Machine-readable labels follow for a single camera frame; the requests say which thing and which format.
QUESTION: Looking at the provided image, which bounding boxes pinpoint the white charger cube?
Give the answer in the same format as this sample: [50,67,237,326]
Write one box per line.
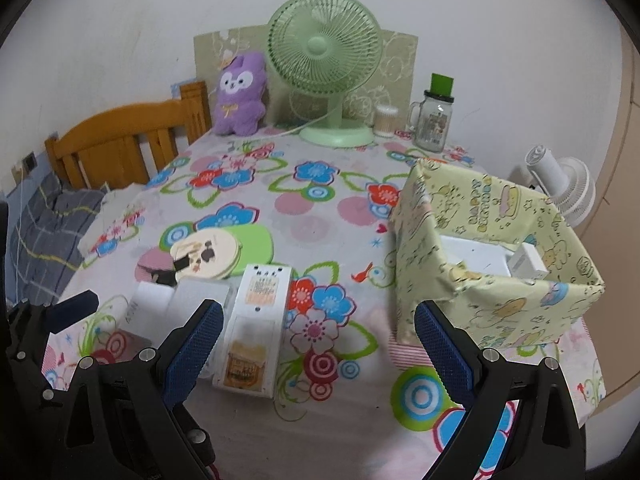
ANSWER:
[506,242,549,280]

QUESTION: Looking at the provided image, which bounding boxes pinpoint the plaid blue bedding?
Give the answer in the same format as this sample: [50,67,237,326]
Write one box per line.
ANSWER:
[6,172,104,304]

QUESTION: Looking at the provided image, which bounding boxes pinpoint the white rectangular box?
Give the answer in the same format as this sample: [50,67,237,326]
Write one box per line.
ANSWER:
[119,278,234,348]

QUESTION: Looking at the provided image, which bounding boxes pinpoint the white medicine box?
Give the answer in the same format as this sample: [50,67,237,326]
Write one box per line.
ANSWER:
[213,263,292,399]

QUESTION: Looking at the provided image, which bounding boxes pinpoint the yellow cartoon wrapped box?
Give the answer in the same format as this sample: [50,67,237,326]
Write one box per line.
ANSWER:
[390,158,605,348]

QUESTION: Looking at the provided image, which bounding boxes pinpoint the black car key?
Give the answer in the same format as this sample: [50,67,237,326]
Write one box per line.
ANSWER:
[138,256,190,287]

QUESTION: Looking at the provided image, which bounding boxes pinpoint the white box inside bin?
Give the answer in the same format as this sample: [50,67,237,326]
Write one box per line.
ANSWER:
[440,235,513,276]

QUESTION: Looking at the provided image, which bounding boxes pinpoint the floral tablecloth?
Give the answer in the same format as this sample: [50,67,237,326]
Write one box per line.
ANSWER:
[41,127,608,480]

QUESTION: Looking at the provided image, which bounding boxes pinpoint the beige wooden door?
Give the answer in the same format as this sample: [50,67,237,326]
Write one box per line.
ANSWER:
[582,32,639,406]

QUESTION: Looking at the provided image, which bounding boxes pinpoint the white floor fan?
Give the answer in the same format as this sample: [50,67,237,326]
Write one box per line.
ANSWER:
[525,144,596,228]

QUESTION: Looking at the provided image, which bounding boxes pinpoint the purple plush bunny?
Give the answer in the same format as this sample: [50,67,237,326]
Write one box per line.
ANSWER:
[213,51,267,136]

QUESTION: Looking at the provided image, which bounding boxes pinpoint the glass mason jar mug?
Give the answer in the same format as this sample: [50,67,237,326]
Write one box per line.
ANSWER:
[408,73,454,153]

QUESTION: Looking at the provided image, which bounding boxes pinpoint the cotton swab container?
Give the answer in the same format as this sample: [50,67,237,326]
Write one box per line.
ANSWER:
[372,104,399,138]

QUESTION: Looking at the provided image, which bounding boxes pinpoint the cartoon patterned backboard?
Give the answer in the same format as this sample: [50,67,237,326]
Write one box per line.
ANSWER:
[193,25,418,127]

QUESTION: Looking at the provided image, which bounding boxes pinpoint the green table fan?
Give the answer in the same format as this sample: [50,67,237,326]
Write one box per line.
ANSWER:
[266,0,382,148]

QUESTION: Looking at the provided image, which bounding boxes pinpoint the orange handled scissors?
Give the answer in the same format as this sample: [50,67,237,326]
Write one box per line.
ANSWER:
[431,154,475,168]

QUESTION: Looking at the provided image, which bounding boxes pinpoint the white fan power cable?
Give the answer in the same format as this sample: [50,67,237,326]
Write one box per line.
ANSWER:
[264,94,342,139]

